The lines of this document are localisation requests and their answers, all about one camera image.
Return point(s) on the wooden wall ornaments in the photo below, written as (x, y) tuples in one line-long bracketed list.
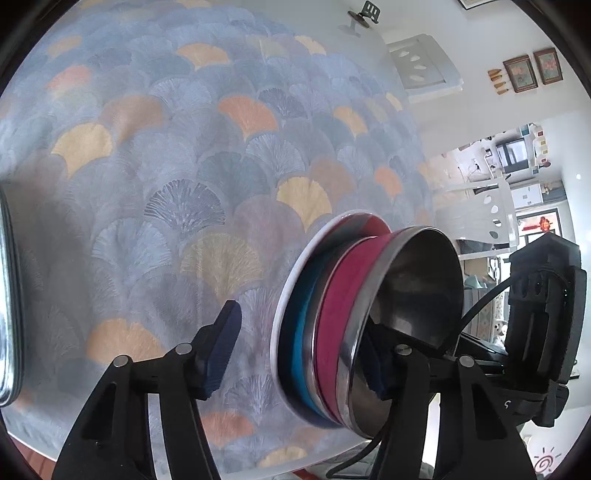
[(498, 83)]

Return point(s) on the red hanging decoration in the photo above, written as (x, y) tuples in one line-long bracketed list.
[(547, 225)]

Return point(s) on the brown framed picture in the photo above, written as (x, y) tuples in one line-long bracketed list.
[(549, 65), (521, 73)]

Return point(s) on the blue steel bowl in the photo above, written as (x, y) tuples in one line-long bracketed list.
[(302, 332)]

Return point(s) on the white dining chair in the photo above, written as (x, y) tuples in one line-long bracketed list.
[(425, 69), (480, 217)]

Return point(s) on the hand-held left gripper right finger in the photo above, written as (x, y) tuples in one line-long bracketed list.
[(375, 371)]

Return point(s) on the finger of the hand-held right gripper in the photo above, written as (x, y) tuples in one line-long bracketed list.
[(490, 356)]

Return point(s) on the shiny metal object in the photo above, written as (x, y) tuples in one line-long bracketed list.
[(10, 295)]

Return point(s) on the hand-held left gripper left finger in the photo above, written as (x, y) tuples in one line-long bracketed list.
[(221, 350)]

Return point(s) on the black phone stand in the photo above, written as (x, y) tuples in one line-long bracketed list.
[(369, 9)]

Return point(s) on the fan leaf print tablecloth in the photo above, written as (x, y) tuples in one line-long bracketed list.
[(184, 138)]

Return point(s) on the red steel bowl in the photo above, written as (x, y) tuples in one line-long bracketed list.
[(337, 318)]

